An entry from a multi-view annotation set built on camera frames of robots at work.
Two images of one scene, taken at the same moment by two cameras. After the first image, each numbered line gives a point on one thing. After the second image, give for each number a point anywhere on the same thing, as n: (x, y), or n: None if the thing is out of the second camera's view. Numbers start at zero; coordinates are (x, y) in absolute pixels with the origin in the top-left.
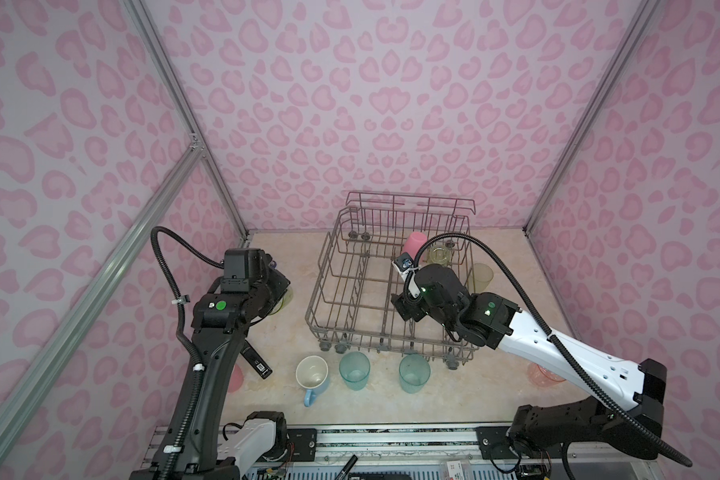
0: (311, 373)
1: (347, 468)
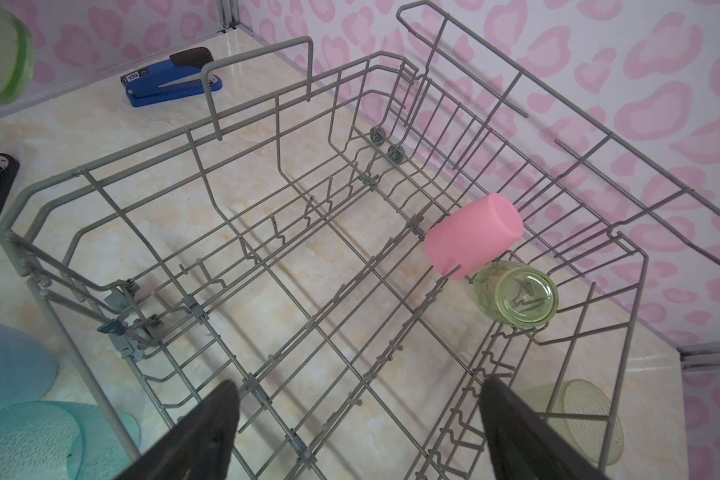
0: (12, 368)
1: None
